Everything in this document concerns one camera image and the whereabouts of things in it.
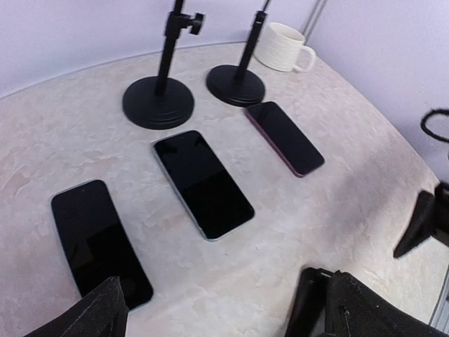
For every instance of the black round-base phone stand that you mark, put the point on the black round-base phone stand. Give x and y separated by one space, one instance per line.
161 102

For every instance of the right aluminium corner post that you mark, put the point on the right aluminium corner post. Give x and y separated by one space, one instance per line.
313 17

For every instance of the silver edged black smartphone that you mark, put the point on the silver edged black smartphone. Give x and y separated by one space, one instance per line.
210 195

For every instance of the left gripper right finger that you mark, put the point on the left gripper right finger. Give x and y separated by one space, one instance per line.
353 309

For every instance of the purple edged black smartphone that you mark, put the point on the purple edged black smartphone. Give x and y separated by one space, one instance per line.
290 143

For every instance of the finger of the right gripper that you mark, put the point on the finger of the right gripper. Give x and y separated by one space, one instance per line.
429 219

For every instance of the white ceramic mug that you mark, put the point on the white ceramic mug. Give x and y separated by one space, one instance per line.
283 49

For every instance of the left gripper left finger seen under phone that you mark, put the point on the left gripper left finger seen under phone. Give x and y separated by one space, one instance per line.
103 312

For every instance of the black folding phone stand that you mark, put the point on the black folding phone stand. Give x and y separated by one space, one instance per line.
308 313

